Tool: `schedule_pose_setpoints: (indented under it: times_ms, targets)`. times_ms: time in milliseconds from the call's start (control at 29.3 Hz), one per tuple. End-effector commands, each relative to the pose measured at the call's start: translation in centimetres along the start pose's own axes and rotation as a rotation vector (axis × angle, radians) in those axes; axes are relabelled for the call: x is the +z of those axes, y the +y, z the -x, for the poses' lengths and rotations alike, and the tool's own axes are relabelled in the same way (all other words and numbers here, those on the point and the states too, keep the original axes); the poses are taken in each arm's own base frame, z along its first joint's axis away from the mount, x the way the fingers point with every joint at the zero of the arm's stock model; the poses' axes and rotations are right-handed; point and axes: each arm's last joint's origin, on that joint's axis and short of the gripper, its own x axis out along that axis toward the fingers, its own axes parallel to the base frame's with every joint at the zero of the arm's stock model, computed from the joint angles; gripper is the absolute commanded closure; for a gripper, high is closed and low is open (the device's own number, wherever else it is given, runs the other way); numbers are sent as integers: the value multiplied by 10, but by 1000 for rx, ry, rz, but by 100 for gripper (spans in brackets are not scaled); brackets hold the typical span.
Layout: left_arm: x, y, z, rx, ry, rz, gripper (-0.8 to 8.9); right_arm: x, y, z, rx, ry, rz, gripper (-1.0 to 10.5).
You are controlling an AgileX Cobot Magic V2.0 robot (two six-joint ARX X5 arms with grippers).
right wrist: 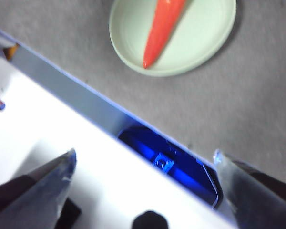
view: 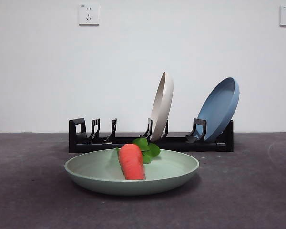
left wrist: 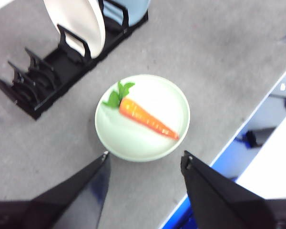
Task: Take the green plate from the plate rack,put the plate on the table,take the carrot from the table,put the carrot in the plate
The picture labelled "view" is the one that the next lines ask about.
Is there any blue plate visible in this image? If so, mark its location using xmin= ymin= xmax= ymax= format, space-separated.
xmin=196 ymin=77 xmax=240 ymax=142

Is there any black plate rack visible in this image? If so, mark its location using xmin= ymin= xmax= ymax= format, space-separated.
xmin=69 ymin=117 xmax=235 ymax=153

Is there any beige plate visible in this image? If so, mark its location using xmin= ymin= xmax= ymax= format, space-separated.
xmin=149 ymin=71 xmax=174 ymax=142

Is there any orange carrot with green leaves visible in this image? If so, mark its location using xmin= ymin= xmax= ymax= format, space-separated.
xmin=116 ymin=137 xmax=161 ymax=181

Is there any green plate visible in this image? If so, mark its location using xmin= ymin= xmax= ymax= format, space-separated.
xmin=63 ymin=148 xmax=200 ymax=197

